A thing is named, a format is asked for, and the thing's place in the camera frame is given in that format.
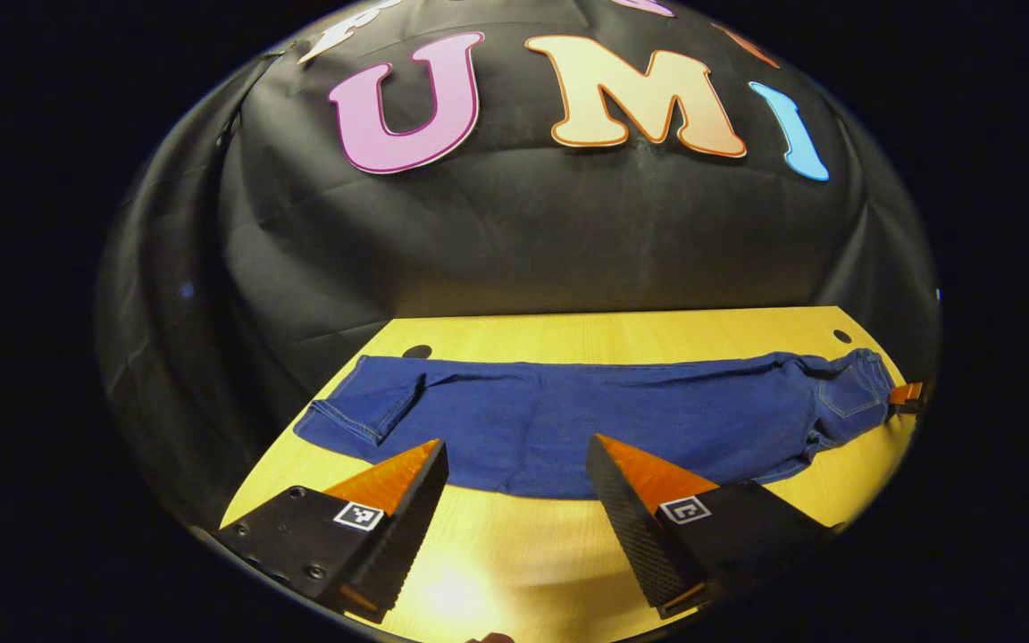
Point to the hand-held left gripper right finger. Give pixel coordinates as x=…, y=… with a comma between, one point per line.
x=631, y=536

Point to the black backdrop cloth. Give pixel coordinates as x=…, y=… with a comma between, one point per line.
x=523, y=241

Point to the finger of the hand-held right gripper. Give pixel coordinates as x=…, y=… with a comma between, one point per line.
x=906, y=393

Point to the blue denim jeans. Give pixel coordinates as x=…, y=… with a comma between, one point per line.
x=568, y=420

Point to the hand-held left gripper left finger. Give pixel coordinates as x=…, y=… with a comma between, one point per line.
x=412, y=536

